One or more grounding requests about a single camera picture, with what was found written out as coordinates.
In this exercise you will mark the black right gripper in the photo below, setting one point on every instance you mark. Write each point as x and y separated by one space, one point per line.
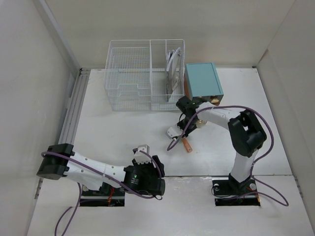
188 132

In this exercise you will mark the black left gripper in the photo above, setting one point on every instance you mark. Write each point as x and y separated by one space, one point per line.
155 174

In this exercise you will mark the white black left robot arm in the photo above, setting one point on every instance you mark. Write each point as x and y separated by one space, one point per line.
62 161

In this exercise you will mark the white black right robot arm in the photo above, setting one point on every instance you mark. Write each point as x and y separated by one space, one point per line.
245 130

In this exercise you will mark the teal orange drawer cabinet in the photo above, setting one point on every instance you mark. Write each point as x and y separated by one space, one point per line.
201 80

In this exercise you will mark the orange correction tape dispenser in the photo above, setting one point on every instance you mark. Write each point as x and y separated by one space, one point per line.
186 145

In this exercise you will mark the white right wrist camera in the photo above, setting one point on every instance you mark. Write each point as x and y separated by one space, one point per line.
173 132

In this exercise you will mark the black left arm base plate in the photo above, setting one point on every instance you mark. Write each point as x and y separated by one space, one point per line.
106 196

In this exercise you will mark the white wire mesh basket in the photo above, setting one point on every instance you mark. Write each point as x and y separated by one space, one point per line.
135 74

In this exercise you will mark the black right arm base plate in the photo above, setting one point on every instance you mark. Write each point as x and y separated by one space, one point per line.
227 196

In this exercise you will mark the aluminium frame rail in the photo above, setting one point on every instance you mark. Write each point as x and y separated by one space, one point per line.
74 107

